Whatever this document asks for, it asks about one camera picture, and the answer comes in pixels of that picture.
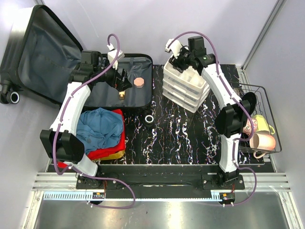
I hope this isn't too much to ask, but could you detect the black wire basket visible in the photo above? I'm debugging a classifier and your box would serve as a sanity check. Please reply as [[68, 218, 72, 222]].
[[234, 83, 282, 156]]

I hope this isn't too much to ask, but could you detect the white tube brown cap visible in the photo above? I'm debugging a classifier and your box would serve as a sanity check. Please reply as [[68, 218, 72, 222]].
[[119, 91, 126, 100]]

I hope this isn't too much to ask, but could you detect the purple cable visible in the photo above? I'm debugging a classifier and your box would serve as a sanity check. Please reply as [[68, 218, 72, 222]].
[[52, 34, 136, 208], [166, 31, 257, 207]]

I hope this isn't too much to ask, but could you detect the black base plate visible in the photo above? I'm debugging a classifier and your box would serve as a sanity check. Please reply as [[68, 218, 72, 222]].
[[76, 165, 245, 200]]

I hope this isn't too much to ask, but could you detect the white black space suitcase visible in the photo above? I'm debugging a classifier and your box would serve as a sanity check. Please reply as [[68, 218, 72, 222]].
[[0, 4, 154, 125]]

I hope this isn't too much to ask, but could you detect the yellow green mug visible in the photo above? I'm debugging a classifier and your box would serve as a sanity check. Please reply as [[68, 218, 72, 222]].
[[252, 114, 275, 135]]

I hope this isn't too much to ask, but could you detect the peach pink cup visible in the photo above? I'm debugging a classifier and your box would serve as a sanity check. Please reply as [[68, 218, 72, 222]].
[[249, 133, 276, 159]]

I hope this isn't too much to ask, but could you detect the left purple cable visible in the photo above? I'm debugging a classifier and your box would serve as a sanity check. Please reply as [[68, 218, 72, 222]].
[[52, 34, 136, 208]]

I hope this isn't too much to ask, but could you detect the white compartment organizer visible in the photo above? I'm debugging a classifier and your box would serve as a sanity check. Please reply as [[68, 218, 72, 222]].
[[163, 62, 210, 113]]

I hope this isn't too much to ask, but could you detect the black bowl in basket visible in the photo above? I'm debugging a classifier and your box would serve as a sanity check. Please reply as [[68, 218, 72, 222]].
[[242, 92, 257, 115]]

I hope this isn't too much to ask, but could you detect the orange plastic bin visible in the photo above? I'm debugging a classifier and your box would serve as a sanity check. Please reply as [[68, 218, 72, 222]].
[[100, 150, 125, 161]]

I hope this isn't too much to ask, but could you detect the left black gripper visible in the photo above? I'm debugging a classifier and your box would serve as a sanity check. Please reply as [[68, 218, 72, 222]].
[[94, 57, 132, 92]]

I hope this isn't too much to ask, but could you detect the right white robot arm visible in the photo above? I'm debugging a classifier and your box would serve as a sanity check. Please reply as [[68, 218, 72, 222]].
[[163, 33, 256, 189]]

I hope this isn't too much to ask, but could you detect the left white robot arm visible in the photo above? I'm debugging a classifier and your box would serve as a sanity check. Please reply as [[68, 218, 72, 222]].
[[40, 48, 132, 189]]

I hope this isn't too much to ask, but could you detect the red garment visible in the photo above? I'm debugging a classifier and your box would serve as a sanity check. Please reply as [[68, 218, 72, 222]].
[[57, 109, 126, 169]]

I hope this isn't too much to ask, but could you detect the blue cloth garment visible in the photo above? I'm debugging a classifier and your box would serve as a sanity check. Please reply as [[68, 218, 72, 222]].
[[76, 108, 124, 155]]

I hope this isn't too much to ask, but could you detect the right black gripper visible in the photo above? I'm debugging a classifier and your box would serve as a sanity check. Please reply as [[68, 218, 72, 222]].
[[168, 44, 194, 73]]

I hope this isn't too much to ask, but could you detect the pink patterned mug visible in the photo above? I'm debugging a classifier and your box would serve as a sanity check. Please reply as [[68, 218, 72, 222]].
[[243, 118, 258, 136]]

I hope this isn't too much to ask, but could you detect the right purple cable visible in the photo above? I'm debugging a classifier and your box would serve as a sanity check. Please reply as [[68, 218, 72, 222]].
[[166, 31, 257, 207]]

